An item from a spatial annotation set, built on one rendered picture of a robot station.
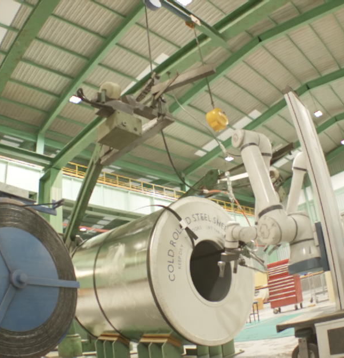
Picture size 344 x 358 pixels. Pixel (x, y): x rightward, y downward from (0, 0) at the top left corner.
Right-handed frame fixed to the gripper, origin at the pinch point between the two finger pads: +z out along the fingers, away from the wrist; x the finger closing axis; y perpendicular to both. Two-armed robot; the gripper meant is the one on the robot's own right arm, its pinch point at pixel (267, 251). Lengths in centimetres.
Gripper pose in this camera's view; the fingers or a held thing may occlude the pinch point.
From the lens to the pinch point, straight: 276.9
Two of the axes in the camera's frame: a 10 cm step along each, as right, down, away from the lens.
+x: 3.0, 2.5, -9.2
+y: -7.4, -5.5, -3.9
